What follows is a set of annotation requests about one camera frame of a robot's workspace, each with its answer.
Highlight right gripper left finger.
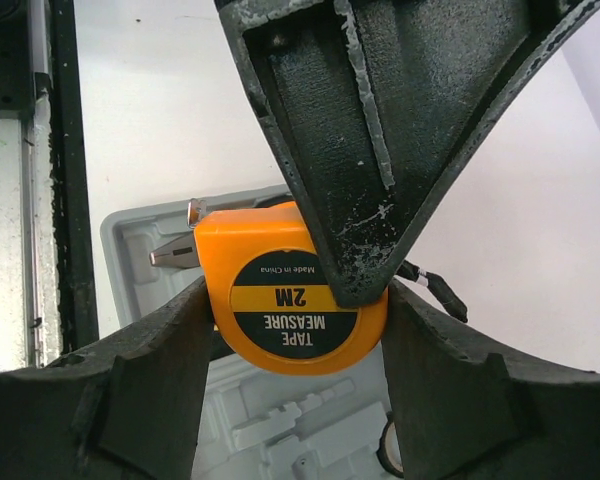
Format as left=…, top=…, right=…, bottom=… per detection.
left=0, top=280, right=213, bottom=479

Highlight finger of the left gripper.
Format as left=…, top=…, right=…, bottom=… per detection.
left=216, top=0, right=600, bottom=307

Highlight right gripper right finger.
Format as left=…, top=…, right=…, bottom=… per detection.
left=382, top=282, right=600, bottom=479

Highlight black tape roll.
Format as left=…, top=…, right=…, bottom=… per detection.
left=377, top=418, right=404, bottom=478

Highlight grey plastic tool case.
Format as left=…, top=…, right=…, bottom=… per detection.
left=100, top=200, right=396, bottom=479

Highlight orange black pliers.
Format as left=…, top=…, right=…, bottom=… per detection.
left=149, top=246, right=200, bottom=269

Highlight orange tape measure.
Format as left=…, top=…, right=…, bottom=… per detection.
left=187, top=196, right=388, bottom=375

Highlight aluminium front rail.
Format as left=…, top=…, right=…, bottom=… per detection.
left=0, top=0, right=99, bottom=372

